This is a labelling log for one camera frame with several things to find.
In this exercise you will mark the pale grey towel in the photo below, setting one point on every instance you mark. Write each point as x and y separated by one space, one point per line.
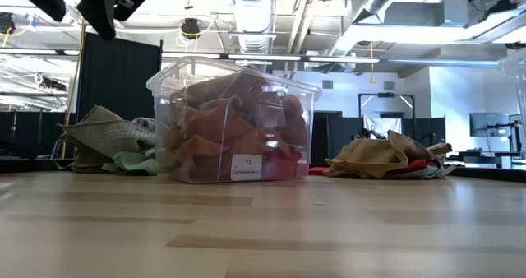
441 172

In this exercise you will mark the mauve pink towel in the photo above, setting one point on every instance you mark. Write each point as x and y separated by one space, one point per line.
246 84

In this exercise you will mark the black ceiling device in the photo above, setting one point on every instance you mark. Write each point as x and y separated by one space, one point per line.
6 23

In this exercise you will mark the black table frame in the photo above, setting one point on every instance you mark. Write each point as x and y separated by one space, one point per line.
24 165

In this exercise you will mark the background black robot arms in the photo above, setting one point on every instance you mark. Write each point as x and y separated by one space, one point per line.
365 135

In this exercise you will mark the grey rectangular ceiling duct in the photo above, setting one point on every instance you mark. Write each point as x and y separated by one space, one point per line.
427 14

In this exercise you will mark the clothes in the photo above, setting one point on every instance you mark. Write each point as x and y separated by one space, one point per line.
218 126

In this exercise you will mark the beige tan towel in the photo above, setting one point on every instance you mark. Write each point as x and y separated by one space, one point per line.
370 154

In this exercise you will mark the black curtain panel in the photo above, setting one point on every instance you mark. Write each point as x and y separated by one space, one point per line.
119 72

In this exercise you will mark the clear plastic bin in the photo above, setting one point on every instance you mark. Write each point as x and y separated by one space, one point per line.
518 64
193 76

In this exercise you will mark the white hanging sheet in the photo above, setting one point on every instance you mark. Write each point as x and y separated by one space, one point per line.
382 126

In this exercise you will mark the black partition panels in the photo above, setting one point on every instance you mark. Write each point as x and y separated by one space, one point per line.
341 138

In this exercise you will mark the dark olive towel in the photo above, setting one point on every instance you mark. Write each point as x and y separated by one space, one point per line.
86 158

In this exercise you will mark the black frame stand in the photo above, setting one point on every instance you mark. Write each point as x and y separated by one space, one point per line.
386 94

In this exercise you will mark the silver spiral ceiling duct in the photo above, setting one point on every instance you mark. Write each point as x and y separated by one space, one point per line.
252 15

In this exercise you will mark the grey and green cloths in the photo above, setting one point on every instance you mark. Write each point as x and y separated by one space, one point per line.
111 136

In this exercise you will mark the background dark table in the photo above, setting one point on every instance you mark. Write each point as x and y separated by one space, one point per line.
481 156

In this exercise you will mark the computer monitor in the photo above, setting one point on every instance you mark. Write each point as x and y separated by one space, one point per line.
485 123

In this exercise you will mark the yellow hanging pendant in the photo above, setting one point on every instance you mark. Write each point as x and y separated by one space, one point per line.
372 80

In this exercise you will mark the light green towel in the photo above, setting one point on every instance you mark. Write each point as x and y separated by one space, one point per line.
135 163

